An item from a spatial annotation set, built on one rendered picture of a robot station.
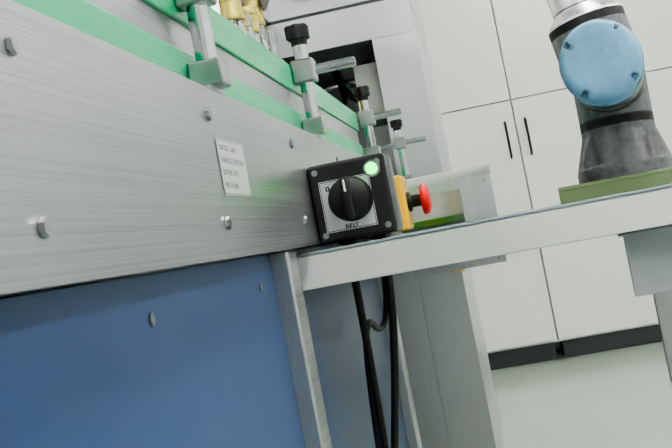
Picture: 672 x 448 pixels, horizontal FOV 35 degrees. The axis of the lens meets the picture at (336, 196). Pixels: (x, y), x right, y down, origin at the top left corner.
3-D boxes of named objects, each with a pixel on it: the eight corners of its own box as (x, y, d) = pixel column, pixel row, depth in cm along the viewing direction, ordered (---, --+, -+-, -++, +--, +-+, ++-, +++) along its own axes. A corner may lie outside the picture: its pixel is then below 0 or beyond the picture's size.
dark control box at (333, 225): (332, 247, 116) (318, 170, 117) (405, 233, 115) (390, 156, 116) (320, 249, 108) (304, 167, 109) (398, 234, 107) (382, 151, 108)
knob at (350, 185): (333, 225, 108) (328, 225, 105) (325, 181, 108) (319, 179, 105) (377, 216, 108) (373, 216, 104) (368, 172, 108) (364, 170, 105)
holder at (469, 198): (353, 243, 204) (345, 203, 204) (497, 216, 200) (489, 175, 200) (340, 246, 187) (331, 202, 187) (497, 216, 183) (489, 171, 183)
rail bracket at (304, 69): (308, 142, 126) (287, 30, 127) (370, 129, 125) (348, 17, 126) (302, 139, 122) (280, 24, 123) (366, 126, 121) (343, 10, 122)
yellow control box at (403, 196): (363, 241, 144) (353, 186, 144) (419, 230, 143) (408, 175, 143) (357, 242, 137) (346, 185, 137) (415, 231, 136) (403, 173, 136)
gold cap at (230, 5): (249, 18, 165) (244, -10, 166) (230, 18, 163) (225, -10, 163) (236, 24, 168) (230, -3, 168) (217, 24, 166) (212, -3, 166)
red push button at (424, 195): (402, 187, 141) (428, 182, 141) (408, 217, 141) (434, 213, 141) (400, 187, 138) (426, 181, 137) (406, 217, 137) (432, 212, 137)
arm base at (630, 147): (673, 174, 178) (661, 115, 179) (679, 166, 164) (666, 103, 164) (580, 190, 182) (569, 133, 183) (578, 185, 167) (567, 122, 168)
